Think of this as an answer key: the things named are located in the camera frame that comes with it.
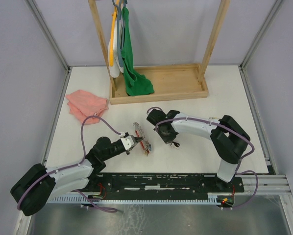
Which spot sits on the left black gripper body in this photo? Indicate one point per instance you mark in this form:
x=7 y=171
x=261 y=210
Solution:
x=127 y=152

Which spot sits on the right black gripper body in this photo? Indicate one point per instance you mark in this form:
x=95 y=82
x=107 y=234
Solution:
x=168 y=137

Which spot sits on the grey key holder with rings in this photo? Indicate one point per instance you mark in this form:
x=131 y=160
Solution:
x=145 y=144

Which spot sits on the black tag key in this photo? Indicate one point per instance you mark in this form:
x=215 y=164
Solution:
x=174 y=145

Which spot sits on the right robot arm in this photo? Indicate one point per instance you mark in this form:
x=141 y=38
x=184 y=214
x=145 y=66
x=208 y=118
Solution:
x=230 y=140

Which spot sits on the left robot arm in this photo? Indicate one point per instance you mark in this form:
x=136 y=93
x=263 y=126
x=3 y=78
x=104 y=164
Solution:
x=40 y=184

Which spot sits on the wooden clothes rack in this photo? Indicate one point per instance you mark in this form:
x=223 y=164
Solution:
x=173 y=82

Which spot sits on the green hanging garment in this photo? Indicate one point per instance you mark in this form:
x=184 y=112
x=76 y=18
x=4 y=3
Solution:
x=135 y=83

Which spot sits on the pink folded cloth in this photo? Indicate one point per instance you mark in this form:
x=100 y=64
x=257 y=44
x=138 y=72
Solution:
x=83 y=104

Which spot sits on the white hanging garment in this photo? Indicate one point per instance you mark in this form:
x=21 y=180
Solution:
x=114 y=65

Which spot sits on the grey clothes hanger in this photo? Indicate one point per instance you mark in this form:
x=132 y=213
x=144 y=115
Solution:
x=120 y=27

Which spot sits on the yellow clothes hanger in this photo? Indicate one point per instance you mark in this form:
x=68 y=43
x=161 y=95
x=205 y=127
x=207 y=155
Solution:
x=113 y=50

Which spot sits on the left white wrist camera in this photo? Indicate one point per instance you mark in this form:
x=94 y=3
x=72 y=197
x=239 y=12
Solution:
x=125 y=136

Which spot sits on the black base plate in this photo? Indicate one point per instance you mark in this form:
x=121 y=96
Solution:
x=196 y=182

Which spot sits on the grey cable duct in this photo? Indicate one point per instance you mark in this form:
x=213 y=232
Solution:
x=151 y=197

